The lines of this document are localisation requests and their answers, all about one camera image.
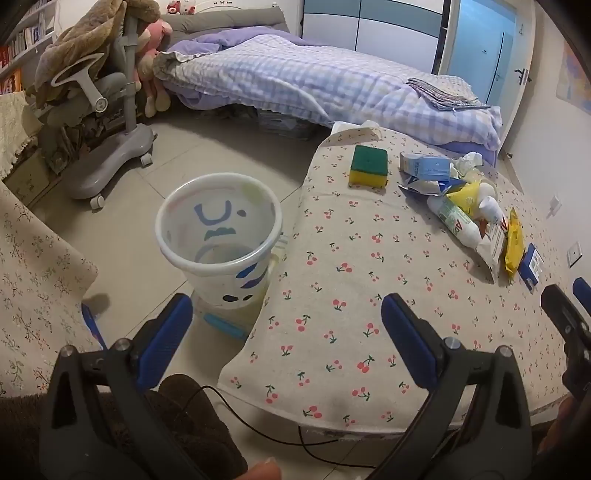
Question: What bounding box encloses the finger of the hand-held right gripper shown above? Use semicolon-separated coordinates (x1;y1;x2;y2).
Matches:
571;277;591;319
540;285;591;354

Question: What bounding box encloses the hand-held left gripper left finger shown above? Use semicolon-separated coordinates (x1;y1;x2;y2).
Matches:
39;293;208;480

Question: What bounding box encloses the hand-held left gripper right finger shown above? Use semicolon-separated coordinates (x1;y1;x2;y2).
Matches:
369;293;534;480

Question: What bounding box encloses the small blue box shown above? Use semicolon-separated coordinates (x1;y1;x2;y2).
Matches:
517;243;546;291

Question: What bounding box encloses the white plastic bin blue print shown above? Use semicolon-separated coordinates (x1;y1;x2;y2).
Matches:
154;172;289;309

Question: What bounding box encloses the white plastic bottle green label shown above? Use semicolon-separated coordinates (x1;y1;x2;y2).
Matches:
426;194;483;245

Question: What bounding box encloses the person's left hand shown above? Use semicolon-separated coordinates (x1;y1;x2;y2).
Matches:
240;457;282;480

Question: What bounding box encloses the dark blue plastic piece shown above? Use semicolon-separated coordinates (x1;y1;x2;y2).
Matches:
81;302;108;349

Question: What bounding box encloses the cherry print tablecloth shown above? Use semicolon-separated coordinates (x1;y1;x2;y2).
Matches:
217;122;591;437

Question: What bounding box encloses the brown fuzzy clothing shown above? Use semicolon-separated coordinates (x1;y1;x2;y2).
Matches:
0;374;250;480

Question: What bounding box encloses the yellow snack wrapper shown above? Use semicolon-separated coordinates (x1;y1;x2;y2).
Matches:
503;208;527;280

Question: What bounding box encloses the white snack wrapper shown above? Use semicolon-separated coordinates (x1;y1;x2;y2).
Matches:
475;217;509;282

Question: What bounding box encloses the small white plastic bottle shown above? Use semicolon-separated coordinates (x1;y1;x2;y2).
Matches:
478;196;506;227

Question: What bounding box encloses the floral print tablecloth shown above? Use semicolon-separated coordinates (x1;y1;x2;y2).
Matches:
0;182;100;398

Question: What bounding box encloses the yellow paper cup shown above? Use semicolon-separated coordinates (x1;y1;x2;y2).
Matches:
445;180;497;215

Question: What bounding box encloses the torn white blue wrapper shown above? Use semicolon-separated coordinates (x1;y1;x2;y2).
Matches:
398;178;467;198

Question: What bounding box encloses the crumpled tissue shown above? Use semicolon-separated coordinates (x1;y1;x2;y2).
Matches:
450;151;483;178

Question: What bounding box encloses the blue milk carton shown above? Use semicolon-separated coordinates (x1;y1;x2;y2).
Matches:
398;151;453;183

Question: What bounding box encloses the green yellow sponge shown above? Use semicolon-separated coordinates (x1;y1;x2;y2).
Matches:
348;144;389;190

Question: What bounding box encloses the grey desk chair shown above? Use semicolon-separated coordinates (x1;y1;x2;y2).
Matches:
37;11;155;210

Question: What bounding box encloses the cardboard box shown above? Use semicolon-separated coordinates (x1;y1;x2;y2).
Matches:
7;148;51;204

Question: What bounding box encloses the folded striped cloth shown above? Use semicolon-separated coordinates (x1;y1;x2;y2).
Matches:
406;76;491;112

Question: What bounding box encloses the cream lace cloth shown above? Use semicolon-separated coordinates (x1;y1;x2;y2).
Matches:
0;91;41;180

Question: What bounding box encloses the blue door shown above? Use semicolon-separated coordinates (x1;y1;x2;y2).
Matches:
450;0;518;107

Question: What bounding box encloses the pink plush toy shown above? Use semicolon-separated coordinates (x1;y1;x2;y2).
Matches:
134;18;174;118

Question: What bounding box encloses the purple plaid quilt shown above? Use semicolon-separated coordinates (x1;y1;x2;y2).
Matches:
164;25;499;167

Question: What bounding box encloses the brown fuzzy blanket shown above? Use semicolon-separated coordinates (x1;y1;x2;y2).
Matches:
34;0;162;109

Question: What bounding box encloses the blue white wardrobe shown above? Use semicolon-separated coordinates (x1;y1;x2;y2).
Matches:
302;0;451;77

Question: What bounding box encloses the grey headboard cushion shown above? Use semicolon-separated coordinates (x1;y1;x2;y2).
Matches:
159;7;289;38

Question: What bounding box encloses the bookshelf with books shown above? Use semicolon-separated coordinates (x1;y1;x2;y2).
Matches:
0;0;61;95

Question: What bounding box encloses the light blue handle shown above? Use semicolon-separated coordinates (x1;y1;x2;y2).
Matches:
203;313;250;342

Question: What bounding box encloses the black cable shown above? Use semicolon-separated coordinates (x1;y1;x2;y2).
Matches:
182;385;375;469

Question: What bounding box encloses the wall map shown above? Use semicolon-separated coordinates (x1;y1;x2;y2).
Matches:
556;44;591;116

